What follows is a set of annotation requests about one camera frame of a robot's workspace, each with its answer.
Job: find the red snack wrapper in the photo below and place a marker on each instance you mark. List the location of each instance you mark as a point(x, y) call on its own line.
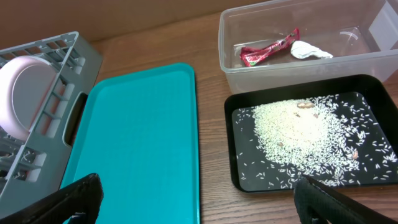
point(251, 56)

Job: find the grey dishwasher rack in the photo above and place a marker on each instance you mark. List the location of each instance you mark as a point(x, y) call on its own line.
point(34, 168)

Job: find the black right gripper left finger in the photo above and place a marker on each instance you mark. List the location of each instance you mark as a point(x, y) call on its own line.
point(78, 202)

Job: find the white round plate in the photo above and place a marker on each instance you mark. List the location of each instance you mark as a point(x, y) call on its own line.
point(25, 82)

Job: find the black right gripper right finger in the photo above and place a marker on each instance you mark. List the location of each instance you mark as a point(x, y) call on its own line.
point(318, 203)

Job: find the white rice grains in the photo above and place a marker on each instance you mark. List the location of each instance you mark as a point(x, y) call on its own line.
point(335, 139)

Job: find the white tissue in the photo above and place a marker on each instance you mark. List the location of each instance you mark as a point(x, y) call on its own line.
point(302, 50)

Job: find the teal plastic tray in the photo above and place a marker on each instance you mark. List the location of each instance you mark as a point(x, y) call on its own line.
point(139, 133)

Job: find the clear plastic bin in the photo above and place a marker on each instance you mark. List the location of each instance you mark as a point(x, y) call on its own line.
point(361, 37)

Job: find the black food waste tray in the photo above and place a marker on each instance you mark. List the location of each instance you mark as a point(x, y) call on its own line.
point(371, 88)

